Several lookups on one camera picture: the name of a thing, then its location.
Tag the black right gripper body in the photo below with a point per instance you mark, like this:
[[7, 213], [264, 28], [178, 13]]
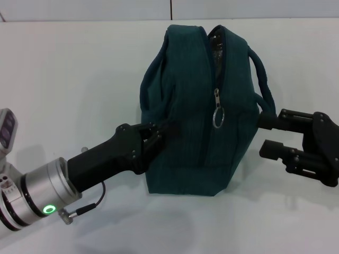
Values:
[[328, 148]]

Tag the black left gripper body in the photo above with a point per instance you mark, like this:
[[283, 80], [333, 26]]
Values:
[[111, 158]]

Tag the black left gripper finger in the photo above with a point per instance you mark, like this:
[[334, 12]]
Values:
[[155, 149], [172, 128]]

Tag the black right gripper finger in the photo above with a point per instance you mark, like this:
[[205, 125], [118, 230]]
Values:
[[291, 120], [299, 164]]

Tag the dark green insulated lunch bag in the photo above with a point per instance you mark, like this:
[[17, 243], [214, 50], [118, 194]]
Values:
[[190, 105]]

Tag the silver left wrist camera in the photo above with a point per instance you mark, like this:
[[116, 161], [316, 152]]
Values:
[[8, 129]]

